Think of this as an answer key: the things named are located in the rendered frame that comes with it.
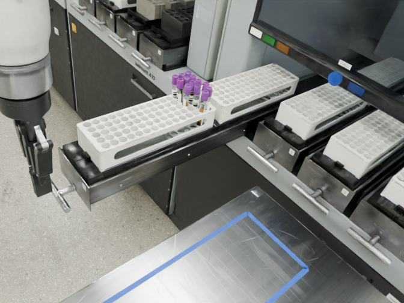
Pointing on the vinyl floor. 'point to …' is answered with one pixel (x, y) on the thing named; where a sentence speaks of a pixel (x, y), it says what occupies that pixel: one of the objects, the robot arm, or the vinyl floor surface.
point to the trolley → (235, 263)
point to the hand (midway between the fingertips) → (41, 180)
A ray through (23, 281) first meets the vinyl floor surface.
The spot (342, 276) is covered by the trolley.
